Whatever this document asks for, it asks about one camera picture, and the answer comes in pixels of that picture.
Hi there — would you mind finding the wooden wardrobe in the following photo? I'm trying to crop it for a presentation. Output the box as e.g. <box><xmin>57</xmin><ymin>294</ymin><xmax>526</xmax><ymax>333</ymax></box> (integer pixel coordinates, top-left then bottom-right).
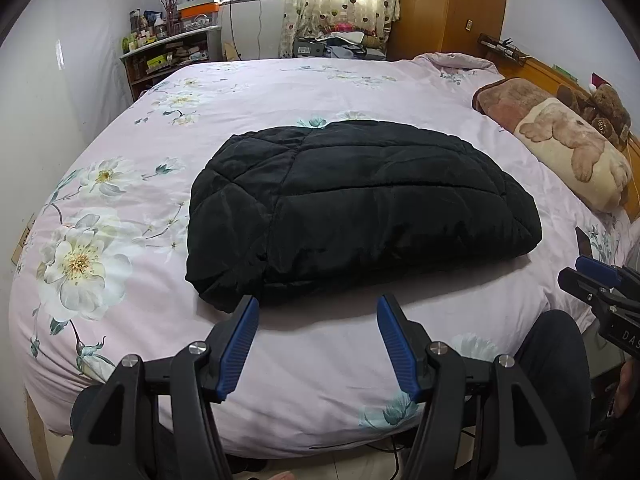
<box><xmin>387</xmin><ymin>0</ymin><xmax>508</xmax><ymax>63</ymax></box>

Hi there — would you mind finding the black floor cable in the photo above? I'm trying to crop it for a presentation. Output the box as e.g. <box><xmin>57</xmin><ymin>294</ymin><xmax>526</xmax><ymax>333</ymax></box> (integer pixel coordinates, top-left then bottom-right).
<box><xmin>367</xmin><ymin>427</ymin><xmax>476</xmax><ymax>480</ymax></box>

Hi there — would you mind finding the bear print plush blanket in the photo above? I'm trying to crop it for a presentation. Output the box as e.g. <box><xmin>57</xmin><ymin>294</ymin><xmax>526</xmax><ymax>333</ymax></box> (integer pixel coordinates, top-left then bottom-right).
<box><xmin>472</xmin><ymin>77</ymin><xmax>633</xmax><ymax>213</ymax></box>

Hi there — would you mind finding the person's right leg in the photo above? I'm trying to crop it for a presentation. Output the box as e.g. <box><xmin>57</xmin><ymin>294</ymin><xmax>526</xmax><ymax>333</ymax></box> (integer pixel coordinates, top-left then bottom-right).
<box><xmin>515</xmin><ymin>310</ymin><xmax>593</xmax><ymax>463</ymax></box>

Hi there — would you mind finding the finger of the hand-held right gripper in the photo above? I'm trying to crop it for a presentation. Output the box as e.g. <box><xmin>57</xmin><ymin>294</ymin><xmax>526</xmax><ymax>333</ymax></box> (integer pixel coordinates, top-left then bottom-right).
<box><xmin>557</xmin><ymin>267</ymin><xmax>640</xmax><ymax>313</ymax></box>
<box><xmin>575</xmin><ymin>256</ymin><xmax>640</xmax><ymax>291</ymax></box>

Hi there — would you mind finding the cluttered shelf unit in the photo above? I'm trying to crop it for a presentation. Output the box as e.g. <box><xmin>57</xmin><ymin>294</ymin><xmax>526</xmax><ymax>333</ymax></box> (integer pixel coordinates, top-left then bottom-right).
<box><xmin>120</xmin><ymin>27</ymin><xmax>223</xmax><ymax>101</ymax></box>

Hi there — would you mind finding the person's right hand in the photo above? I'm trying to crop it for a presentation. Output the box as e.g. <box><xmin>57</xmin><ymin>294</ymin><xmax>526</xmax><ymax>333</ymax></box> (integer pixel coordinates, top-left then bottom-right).
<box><xmin>612</xmin><ymin>355</ymin><xmax>640</xmax><ymax>416</ymax></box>

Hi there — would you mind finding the brown teddy bear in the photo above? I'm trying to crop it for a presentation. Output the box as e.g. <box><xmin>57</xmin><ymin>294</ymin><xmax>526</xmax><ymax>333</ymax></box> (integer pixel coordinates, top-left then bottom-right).
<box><xmin>557</xmin><ymin>72</ymin><xmax>633</xmax><ymax>151</ymax></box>

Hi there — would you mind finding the pile of clothes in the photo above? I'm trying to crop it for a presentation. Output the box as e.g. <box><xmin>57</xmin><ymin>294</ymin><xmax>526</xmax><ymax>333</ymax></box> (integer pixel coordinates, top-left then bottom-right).
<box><xmin>292</xmin><ymin>20</ymin><xmax>388</xmax><ymax>61</ymax></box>

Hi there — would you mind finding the orange lidded box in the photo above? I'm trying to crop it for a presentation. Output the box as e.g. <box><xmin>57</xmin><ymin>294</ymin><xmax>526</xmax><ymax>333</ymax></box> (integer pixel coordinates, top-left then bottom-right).
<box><xmin>177</xmin><ymin>2</ymin><xmax>221</xmax><ymax>18</ymax></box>

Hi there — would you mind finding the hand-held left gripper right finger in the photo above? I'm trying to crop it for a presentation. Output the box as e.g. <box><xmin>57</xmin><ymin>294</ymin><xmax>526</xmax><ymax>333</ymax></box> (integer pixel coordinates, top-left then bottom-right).
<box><xmin>376</xmin><ymin>294</ymin><xmax>578</xmax><ymax>480</ymax></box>

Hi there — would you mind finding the group of bottles and jars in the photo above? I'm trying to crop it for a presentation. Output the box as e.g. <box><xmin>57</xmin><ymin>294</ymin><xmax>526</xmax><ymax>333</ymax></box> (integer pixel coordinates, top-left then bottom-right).
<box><xmin>122</xmin><ymin>7</ymin><xmax>173</xmax><ymax>53</ymax></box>

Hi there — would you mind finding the black padded jacket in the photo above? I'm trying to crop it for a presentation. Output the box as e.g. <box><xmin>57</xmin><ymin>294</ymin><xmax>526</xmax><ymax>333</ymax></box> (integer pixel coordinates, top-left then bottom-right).
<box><xmin>185</xmin><ymin>119</ymin><xmax>543</xmax><ymax>313</ymax></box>

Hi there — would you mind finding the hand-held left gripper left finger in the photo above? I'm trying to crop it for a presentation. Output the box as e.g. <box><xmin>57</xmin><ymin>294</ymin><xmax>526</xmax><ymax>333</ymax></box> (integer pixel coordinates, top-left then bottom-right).
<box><xmin>60</xmin><ymin>295</ymin><xmax>261</xmax><ymax>480</ymax></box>

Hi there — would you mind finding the bed with pink floral duvet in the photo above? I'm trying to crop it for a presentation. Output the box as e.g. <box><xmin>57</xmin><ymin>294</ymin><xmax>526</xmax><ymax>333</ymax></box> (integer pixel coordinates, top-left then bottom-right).
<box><xmin>7</xmin><ymin>52</ymin><xmax>640</xmax><ymax>480</ymax></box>

